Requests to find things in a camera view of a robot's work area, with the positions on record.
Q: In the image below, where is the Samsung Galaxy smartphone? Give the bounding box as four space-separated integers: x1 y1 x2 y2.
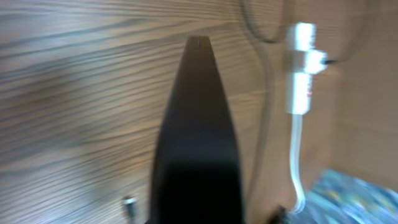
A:
149 36 244 224

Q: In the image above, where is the black USB charging cable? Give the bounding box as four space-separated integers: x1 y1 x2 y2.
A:
121 0 380 224

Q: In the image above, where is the white charger plug adapter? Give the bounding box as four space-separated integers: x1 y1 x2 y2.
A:
303 50 328 75

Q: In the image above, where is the white power strip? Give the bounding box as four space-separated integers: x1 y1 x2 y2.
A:
286 22 316 115

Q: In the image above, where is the white power strip cord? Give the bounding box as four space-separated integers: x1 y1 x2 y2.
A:
288 113 307 215

